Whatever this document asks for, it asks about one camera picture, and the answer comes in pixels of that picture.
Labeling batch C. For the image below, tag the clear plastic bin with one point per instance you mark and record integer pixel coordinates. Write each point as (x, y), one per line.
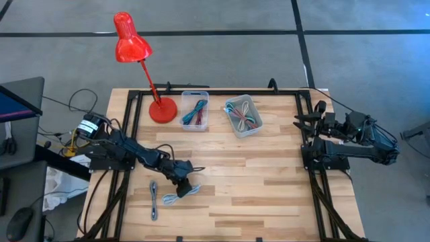
(186, 97)

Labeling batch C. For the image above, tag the grey plastic bin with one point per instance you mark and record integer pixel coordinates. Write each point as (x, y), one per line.
(247, 131)

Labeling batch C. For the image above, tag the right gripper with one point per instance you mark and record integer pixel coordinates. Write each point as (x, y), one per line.
(331, 124)

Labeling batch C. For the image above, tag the black scissors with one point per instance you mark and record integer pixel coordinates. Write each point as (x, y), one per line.
(8, 147)

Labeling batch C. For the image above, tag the red desk lamp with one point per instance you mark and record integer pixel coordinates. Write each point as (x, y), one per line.
(131, 43)

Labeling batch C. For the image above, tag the black computer mouse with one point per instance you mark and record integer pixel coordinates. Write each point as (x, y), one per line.
(18, 223)

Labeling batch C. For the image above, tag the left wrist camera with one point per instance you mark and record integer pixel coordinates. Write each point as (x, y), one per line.
(188, 167)

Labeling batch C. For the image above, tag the black metal table frame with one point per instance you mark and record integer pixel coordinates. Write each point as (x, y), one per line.
(218, 92)

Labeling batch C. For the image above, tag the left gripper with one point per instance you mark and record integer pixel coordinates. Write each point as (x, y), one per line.
(174, 169)

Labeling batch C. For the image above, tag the grey side desk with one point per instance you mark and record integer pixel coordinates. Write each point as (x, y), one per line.
(33, 87)

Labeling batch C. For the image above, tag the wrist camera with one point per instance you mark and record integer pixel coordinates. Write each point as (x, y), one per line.
(188, 167)
(320, 106)

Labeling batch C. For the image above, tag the dark desk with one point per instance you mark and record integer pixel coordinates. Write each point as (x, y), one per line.
(20, 188)

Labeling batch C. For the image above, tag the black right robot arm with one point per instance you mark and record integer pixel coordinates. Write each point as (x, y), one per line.
(352, 151)

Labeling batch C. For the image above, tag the white plastic bag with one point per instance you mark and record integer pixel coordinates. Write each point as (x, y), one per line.
(57, 188)

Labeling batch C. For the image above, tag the dark computer monitor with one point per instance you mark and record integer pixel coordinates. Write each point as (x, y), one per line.
(13, 107)

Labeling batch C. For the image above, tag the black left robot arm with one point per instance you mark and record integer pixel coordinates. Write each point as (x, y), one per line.
(131, 149)

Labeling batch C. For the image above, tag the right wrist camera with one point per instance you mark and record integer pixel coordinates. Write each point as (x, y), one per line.
(320, 106)

